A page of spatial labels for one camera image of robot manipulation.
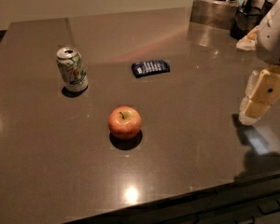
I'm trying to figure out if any white green soda can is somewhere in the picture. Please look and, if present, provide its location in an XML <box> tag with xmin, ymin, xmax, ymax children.
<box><xmin>56</xmin><ymin>47</ymin><xmax>88</xmax><ymax>92</ymax></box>

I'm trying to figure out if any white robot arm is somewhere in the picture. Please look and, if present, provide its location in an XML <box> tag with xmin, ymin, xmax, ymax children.
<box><xmin>239</xmin><ymin>0</ymin><xmax>280</xmax><ymax>126</ymax></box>

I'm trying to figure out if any black wire basket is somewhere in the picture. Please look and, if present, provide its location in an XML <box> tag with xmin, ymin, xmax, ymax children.
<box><xmin>230</xmin><ymin>6</ymin><xmax>261</xmax><ymax>40</ymax></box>

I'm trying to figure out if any dark drawer handle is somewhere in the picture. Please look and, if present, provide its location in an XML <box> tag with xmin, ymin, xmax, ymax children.
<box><xmin>258</xmin><ymin>201</ymin><xmax>280</xmax><ymax>216</ymax></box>

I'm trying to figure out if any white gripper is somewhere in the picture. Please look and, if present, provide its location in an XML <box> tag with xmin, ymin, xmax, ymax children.
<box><xmin>239</xmin><ymin>0</ymin><xmax>280</xmax><ymax>126</ymax></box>

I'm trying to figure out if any white crumpled napkin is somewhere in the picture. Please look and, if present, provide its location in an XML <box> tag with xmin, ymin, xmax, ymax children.
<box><xmin>236</xmin><ymin>26</ymin><xmax>259</xmax><ymax>51</ymax></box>

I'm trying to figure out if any stainless steel container base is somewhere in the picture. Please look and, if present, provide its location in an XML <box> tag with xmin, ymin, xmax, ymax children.
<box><xmin>189</xmin><ymin>0</ymin><xmax>237</xmax><ymax>30</ymax></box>

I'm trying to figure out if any blue rxbar snack bar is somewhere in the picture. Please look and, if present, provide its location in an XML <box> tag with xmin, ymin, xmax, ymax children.
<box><xmin>132</xmin><ymin>60</ymin><xmax>170</xmax><ymax>78</ymax></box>

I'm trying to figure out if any red yellow apple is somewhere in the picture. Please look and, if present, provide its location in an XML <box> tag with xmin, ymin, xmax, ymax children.
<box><xmin>108</xmin><ymin>106</ymin><xmax>142</xmax><ymax>140</ymax></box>

